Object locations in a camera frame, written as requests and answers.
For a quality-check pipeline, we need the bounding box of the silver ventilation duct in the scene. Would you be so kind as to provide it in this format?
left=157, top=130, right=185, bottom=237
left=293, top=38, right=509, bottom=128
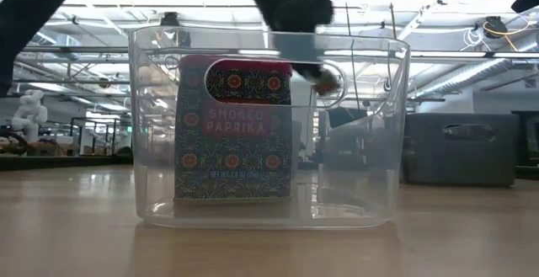
left=414, top=56, right=539, bottom=104

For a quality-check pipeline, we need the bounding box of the dark translucent plastic bin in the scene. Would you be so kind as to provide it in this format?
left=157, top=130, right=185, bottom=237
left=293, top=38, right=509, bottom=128
left=401, top=111, right=520, bottom=188

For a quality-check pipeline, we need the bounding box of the clear plastic bin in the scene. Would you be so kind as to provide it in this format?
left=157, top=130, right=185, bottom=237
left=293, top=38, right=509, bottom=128
left=127, top=24, right=413, bottom=231

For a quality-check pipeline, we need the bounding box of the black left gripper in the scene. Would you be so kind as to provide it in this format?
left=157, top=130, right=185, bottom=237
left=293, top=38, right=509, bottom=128
left=233, top=0, right=337, bottom=83

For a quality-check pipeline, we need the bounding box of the white humanoid robot figure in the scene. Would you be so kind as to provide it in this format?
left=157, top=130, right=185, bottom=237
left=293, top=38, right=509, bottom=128
left=11, top=89, right=49, bottom=144

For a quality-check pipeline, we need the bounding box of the black ceiling-hung device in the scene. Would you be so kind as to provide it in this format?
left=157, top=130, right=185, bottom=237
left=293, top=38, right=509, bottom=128
left=483, top=14, right=509, bottom=40

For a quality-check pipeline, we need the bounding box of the red-lidded smoked paprika tin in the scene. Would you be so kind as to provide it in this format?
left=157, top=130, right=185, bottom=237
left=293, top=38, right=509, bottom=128
left=173, top=55, right=294, bottom=205

